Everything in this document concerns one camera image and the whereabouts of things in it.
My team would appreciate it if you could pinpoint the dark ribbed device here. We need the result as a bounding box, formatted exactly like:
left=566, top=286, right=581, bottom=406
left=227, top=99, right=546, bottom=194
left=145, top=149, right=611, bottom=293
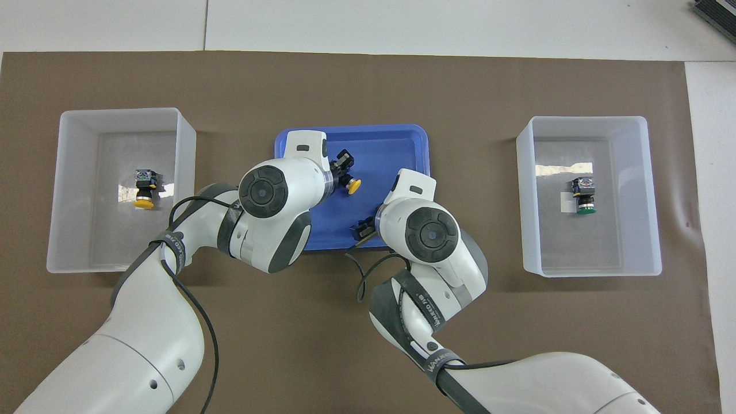
left=693, top=0, right=736, bottom=41

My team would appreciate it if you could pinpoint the brown paper mat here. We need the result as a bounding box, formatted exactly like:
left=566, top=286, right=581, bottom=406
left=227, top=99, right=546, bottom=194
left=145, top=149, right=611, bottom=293
left=0, top=51, right=722, bottom=414

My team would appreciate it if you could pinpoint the blue plastic tray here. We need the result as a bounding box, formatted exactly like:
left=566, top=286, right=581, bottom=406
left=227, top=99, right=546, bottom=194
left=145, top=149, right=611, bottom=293
left=274, top=124, right=430, bottom=252

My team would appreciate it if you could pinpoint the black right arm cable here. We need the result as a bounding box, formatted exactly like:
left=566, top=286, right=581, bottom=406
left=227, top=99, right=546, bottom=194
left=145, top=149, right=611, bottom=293
left=344, top=235, right=412, bottom=304

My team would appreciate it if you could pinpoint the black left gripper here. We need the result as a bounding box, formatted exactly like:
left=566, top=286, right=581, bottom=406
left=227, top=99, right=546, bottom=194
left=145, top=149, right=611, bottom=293
left=328, top=148, right=354, bottom=188

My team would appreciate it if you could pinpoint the translucent white plastic box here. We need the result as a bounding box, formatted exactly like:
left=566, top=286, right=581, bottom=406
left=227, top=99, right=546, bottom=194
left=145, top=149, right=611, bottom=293
left=516, top=116, right=663, bottom=278
left=46, top=108, right=197, bottom=274

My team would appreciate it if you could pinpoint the green push button switch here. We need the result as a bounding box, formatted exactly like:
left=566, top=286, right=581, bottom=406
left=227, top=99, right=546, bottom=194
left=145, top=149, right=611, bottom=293
left=571, top=177, right=597, bottom=216

